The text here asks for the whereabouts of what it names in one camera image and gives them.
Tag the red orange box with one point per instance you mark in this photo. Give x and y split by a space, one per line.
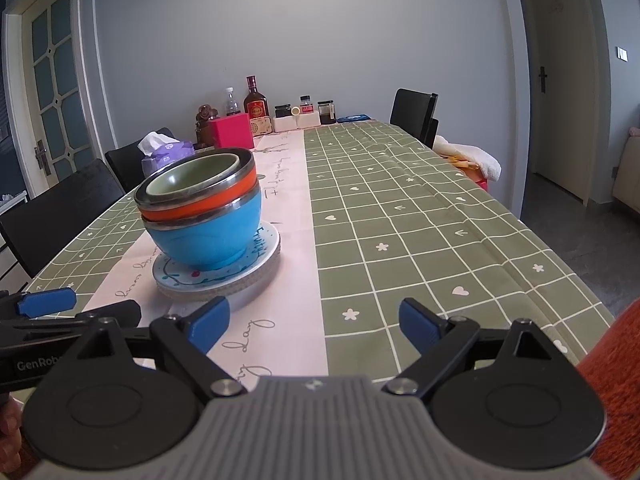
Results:
475 180

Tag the dark glass jar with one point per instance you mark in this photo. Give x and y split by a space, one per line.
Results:
326 114

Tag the brown liquor bottle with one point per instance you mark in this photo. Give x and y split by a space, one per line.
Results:
256 105

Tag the beige patterned box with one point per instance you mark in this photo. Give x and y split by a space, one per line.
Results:
261 126

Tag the glass paned door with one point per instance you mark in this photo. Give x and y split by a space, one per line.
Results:
60 85

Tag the person's left hand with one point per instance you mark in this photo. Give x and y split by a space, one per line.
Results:
10 425

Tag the pink box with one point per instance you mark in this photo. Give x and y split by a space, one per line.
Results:
230 132

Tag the small black capped bottle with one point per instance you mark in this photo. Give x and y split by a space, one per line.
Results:
305 106

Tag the black jar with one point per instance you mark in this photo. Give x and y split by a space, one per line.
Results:
283 111

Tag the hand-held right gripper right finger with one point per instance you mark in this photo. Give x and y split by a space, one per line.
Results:
417 326

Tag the orange steel bowl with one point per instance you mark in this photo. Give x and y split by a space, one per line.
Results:
200 207

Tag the clear plastic water bottle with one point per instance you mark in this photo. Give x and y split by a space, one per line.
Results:
231 105

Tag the beige sofa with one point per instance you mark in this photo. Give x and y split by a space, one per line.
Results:
627 170

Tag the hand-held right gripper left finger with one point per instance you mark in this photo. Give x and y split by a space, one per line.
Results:
210 323

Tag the plain white door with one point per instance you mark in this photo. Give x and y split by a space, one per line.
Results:
560 85

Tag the black chair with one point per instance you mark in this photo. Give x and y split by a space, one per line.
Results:
412 112
125 165
60 215

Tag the wall light switch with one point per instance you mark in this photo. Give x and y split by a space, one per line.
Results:
622 54

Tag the flat blue packet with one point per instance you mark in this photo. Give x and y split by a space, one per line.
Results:
354 118

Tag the blue steel bowl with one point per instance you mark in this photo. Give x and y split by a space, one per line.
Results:
210 240

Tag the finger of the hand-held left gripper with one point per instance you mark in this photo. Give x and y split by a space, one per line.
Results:
50 332
45 302

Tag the purple tissue box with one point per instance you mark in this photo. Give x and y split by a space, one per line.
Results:
170 152

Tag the painted white ceramic plate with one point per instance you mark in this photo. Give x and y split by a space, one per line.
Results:
172 272

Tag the pale pink table runner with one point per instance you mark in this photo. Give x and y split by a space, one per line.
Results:
290 210

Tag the green ceramic bowl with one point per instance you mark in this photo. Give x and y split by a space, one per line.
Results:
195 180

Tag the white holder box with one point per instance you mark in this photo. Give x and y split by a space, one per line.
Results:
300 124

